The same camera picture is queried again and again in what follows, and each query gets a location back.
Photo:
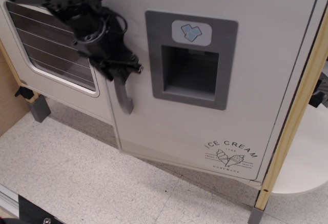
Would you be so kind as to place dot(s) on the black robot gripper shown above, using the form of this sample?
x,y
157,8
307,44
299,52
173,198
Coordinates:
x,y
107,52

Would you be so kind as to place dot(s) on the grey fridge door handle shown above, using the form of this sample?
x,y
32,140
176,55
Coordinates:
x,y
126,103

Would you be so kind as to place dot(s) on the white toy fridge door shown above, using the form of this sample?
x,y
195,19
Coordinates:
x,y
273,41

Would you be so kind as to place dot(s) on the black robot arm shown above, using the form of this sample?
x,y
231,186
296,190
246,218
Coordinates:
x,y
81,16

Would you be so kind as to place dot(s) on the grey ice dispenser panel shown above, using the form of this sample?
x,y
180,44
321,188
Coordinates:
x,y
191,58

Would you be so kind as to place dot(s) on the white toy oven door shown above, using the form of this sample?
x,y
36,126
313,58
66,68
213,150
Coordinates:
x,y
40,49

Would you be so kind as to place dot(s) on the grey left foot cap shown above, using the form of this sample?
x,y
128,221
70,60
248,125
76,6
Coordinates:
x,y
39,109

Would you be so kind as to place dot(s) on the grey foot cap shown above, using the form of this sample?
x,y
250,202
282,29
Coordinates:
x,y
39,109
255,216

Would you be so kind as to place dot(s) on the black clamp knob left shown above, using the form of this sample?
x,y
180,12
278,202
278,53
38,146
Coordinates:
x,y
24,92

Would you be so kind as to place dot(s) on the white toy kitchen cabinet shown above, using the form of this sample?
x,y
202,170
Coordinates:
x,y
101,107

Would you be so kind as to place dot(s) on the light wooden left panel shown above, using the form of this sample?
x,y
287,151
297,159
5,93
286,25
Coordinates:
x,y
12,108

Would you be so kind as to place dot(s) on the grey right foot cap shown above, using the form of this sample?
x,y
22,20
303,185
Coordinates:
x,y
255,216

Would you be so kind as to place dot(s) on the black clamp right edge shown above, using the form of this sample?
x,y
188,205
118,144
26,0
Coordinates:
x,y
319,95

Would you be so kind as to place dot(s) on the white round table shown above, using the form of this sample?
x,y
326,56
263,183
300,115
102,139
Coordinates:
x,y
305,167

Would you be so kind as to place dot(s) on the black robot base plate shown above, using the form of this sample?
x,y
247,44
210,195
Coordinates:
x,y
31,213

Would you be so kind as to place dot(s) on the aluminium rail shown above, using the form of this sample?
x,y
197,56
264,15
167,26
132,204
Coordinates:
x,y
9,201

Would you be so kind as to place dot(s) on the light wooden right post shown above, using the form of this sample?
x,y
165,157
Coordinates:
x,y
307,84

